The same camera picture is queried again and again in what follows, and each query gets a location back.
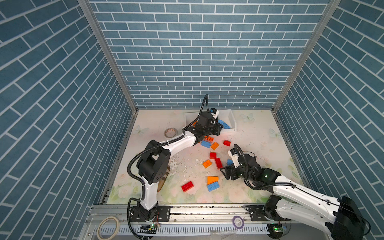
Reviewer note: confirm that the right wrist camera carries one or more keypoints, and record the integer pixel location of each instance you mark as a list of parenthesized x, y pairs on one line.
[(233, 154)]

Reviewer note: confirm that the white right bin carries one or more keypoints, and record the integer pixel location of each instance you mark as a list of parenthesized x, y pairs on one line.
[(227, 116)]

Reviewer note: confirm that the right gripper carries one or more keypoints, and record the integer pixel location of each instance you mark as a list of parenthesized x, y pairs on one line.
[(231, 168)]

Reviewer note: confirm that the white tape roll on table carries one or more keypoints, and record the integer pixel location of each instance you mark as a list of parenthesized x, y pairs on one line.
[(170, 133)]

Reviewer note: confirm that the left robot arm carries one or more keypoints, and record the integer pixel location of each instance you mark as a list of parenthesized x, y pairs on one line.
[(154, 160)]

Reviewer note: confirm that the white left bin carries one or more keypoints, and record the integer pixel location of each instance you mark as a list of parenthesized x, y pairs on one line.
[(191, 120)]

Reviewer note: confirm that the small red lego center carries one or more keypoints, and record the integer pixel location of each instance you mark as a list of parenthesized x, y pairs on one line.
[(213, 155)]

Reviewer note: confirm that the blue lego under orange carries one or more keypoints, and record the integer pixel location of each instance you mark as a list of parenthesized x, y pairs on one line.
[(206, 144)]

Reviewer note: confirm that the blue lego bottom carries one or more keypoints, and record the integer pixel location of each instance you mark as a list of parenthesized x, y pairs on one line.
[(213, 186)]

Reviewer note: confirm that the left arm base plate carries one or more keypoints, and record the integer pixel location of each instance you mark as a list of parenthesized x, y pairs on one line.
[(156, 214)]

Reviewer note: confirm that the aluminium rail frame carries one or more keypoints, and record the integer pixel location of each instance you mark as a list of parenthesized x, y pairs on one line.
[(186, 220)]

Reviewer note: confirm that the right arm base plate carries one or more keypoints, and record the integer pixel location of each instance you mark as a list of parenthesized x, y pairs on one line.
[(262, 213)]

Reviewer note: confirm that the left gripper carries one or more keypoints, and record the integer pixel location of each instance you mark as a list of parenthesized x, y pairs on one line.
[(216, 130)]

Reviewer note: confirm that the white bin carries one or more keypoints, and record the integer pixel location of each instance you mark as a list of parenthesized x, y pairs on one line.
[(227, 116), (191, 120)]

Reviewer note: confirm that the red curved lego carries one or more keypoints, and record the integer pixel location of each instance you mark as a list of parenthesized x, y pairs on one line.
[(227, 143)]

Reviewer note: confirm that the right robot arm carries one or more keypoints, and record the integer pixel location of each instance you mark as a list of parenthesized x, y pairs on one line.
[(339, 218)]

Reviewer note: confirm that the small orange lego square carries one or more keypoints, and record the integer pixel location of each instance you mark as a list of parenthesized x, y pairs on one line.
[(214, 145)]

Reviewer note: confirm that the orange sloped lego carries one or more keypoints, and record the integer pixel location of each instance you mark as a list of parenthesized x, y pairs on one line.
[(212, 179)]

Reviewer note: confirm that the long red lego center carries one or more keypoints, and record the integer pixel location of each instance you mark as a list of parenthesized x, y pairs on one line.
[(218, 163)]

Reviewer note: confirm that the tape roll on rail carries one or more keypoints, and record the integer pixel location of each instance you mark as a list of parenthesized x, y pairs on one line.
[(108, 229)]

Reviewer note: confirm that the orange lego center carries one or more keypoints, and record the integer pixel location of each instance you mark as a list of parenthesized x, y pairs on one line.
[(207, 164)]

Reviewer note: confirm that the striped brown cylinder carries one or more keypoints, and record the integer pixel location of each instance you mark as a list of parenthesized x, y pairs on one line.
[(163, 179)]

